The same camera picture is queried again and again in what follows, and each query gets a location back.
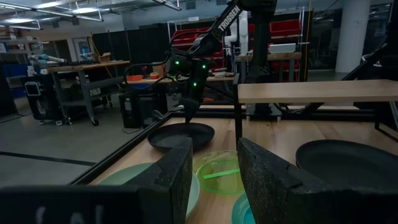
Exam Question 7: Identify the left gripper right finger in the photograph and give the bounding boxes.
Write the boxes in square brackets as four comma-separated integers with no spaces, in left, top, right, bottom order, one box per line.
[238,138,299,224]

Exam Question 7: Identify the ceiling light fixture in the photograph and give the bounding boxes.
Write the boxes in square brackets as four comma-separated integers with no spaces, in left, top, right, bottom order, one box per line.
[30,1,105,22]
[0,17,41,31]

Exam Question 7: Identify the black round plate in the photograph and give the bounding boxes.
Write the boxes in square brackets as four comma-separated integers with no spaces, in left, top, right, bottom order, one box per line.
[147,122,216,152]
[295,139,398,190]

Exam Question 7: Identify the red plastic bin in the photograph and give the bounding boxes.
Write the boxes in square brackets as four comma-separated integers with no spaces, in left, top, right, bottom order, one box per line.
[170,27,212,44]
[269,19,302,38]

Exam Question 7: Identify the cardboard box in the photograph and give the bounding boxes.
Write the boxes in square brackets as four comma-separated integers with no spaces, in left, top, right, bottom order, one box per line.
[92,52,112,63]

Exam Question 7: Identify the wooden tray board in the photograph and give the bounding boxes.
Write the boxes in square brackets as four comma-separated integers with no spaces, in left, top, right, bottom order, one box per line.
[232,73,398,147]

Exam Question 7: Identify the black computer tower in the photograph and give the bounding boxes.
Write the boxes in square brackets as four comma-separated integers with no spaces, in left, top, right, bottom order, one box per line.
[119,92,141,129]

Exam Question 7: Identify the white box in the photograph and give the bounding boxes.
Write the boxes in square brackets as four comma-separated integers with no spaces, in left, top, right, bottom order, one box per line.
[268,43,297,54]

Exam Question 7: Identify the green translucent plate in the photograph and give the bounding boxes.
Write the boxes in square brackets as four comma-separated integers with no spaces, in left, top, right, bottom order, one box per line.
[193,150,246,195]

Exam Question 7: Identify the white round column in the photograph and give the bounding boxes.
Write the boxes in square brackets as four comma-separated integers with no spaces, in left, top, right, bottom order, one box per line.
[335,0,371,74]

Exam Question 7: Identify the white tablet device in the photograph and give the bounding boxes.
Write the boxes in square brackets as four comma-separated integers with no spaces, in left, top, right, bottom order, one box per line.
[24,81,42,97]

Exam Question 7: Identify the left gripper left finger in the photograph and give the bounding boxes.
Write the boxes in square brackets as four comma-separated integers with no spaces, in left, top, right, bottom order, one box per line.
[123,138,193,224]

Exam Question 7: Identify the black partition panel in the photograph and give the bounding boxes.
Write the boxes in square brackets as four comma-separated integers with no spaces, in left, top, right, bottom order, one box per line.
[92,26,171,77]

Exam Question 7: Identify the wooden table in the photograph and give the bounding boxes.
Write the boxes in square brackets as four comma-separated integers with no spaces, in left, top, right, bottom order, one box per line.
[234,52,302,82]

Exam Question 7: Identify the teal translucent plate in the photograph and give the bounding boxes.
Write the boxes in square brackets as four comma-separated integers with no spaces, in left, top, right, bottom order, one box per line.
[231,192,256,224]

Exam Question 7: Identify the wooden workbench grey legs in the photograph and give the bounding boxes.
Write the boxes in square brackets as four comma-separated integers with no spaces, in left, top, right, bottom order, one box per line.
[46,60,131,127]

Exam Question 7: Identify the large black plate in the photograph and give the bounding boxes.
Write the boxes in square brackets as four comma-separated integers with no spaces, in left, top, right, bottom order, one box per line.
[96,161,201,220]

